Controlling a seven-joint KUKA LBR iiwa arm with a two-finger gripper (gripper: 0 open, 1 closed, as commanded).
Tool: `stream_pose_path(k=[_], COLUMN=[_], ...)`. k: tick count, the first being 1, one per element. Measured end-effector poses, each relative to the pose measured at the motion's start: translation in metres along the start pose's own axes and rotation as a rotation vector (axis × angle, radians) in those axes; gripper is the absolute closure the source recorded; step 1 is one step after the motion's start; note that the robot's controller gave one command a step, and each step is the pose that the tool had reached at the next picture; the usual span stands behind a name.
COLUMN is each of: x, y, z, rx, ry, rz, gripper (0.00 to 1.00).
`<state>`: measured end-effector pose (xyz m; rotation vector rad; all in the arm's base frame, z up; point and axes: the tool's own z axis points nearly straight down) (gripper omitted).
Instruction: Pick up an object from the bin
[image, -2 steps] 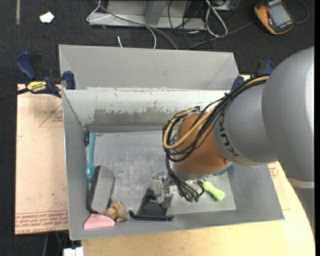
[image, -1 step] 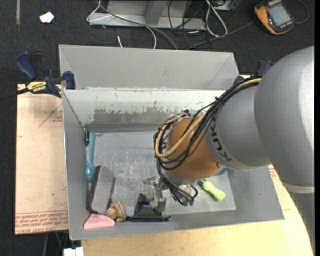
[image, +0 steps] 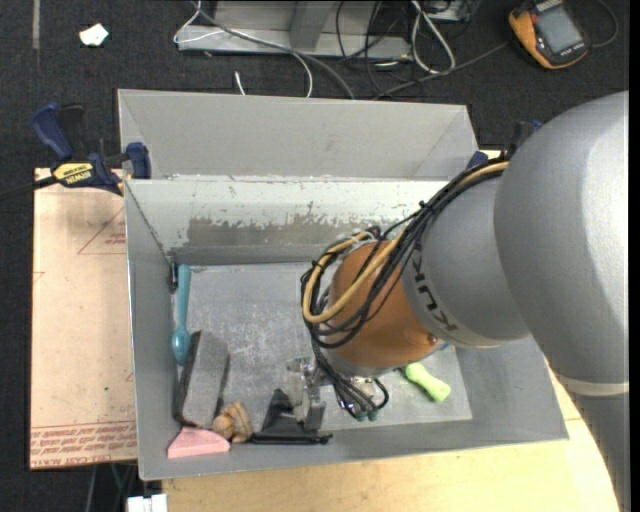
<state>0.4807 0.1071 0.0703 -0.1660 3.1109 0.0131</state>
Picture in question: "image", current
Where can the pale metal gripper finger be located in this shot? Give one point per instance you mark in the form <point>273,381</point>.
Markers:
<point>300,372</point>
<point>315,414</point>

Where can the black plastic tool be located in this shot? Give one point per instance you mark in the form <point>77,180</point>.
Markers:
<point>280,420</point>

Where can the grey metal bin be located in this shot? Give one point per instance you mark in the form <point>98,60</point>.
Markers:
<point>260,310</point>

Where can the brown toy animal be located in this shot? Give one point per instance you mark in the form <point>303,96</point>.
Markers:
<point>235,420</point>

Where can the grey sponge block, black side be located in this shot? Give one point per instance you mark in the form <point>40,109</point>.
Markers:
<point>207,380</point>

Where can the pink wedge block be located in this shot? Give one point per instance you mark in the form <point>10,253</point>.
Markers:
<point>197,444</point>

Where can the teal plastic spoon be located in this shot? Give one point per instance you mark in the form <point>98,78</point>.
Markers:
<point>182,310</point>

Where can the brown cardboard board, red print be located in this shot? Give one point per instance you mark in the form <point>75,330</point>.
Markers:
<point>80,320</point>

